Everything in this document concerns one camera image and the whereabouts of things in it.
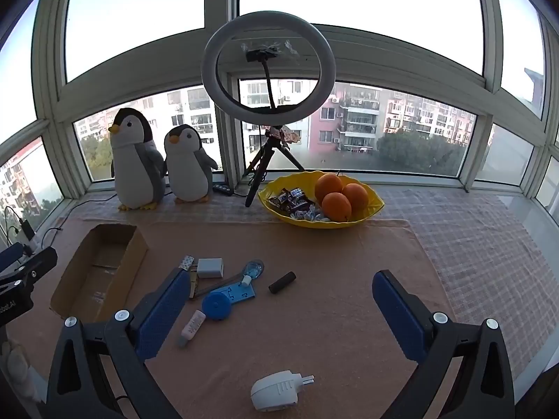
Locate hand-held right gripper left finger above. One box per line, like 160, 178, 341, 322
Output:
46, 266, 193, 419

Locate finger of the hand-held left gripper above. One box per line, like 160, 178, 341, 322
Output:
0, 242, 24, 269
0, 247, 58, 291

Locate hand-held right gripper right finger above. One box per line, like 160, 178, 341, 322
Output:
372, 270, 516, 419

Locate white tube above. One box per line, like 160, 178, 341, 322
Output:
177, 310, 207, 349

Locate blue round lid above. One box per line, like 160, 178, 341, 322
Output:
203, 292, 233, 321

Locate cardboard box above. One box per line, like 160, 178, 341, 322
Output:
50, 223, 149, 324

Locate white power adapter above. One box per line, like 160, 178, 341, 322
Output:
196, 257, 225, 279

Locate white plug-in device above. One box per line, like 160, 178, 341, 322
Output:
250, 370, 315, 413

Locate person's left hand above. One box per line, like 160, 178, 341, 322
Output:
0, 340, 42, 409

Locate grey round-headed stick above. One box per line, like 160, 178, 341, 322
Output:
192, 271, 245, 298

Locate pink blanket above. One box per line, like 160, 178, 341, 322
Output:
6, 216, 457, 419

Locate blue plastic ruler card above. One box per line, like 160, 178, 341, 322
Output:
209, 280, 256, 304

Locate checked cloth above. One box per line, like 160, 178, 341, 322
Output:
57, 183, 551, 380

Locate black cylinder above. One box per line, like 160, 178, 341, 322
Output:
268, 272, 296, 294

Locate orange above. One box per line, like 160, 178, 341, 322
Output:
342, 183, 370, 212
314, 173, 344, 204
321, 192, 352, 222

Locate clear wrapped candies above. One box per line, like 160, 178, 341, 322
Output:
290, 208, 332, 221

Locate large penguin plush toy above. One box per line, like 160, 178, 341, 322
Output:
108, 108, 167, 211

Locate small penguin plush toy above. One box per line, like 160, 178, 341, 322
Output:
164, 124, 218, 204

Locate yellow leaf-shaped bowl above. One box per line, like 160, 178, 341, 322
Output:
257, 170, 385, 230

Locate red patterned wrapper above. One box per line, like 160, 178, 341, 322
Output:
266, 126, 303, 145

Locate black gooseneck phone holder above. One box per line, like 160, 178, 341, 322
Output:
245, 44, 280, 110

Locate black charging cable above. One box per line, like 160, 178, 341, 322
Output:
2, 206, 27, 238

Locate white ring light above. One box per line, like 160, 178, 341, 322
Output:
202, 12, 337, 124

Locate white window frame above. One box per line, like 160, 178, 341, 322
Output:
0, 0, 559, 228

